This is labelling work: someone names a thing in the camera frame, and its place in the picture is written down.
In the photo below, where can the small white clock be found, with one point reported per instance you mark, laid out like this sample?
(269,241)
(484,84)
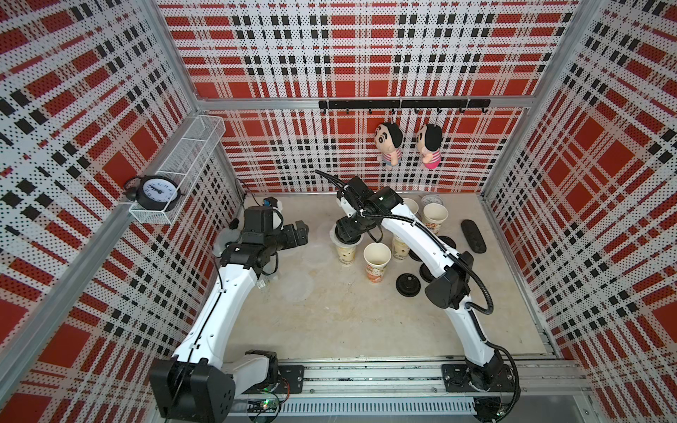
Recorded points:
(432,199)

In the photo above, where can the black lid middle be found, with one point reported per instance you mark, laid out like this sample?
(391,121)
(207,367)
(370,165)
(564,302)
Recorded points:
(426,274)

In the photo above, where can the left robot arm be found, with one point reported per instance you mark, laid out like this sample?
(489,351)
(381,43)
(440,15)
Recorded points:
(195,384)

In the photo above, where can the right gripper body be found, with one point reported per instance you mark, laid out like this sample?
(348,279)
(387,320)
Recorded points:
(355,225)

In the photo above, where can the black hook rail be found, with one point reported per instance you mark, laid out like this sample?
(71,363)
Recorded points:
(460,104)

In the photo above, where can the back left paper cup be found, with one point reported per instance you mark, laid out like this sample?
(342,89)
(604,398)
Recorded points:
(412,205)

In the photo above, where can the black remote control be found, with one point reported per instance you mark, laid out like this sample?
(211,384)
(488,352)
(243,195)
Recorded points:
(473,236)

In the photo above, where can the black lid back left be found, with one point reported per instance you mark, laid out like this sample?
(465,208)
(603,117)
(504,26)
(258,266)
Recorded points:
(414,256)

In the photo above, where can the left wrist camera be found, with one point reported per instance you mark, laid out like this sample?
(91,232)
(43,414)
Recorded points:
(272,202)

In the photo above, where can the grey plush toy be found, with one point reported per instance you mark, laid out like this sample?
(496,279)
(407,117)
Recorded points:
(230,234)

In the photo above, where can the paper milk tea cup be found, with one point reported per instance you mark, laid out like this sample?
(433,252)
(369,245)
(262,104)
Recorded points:
(346,253)
(377,256)
(400,250)

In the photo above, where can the back right paper cup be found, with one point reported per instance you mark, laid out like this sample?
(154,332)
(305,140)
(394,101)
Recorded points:
(434,216)

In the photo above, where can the black lid back right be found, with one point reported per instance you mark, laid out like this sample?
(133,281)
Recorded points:
(450,243)

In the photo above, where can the plush doll blue striped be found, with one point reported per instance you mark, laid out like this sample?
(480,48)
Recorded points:
(388,140)

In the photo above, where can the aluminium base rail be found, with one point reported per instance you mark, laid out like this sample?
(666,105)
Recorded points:
(410,390)

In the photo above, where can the black lid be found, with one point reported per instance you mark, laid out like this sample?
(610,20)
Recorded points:
(450,243)
(426,274)
(414,256)
(408,285)

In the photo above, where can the plush doll pink striped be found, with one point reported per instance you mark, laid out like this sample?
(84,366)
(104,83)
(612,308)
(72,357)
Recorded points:
(429,139)

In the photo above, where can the black lid front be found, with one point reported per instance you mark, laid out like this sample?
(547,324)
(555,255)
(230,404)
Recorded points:
(408,285)

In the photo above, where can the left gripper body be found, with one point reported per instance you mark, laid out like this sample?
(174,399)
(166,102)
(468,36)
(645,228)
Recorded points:
(284,239)

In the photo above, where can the black round alarm clock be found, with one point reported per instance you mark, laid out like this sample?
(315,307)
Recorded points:
(153,193)

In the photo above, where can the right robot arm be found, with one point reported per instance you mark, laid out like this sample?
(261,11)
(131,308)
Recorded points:
(456,288)

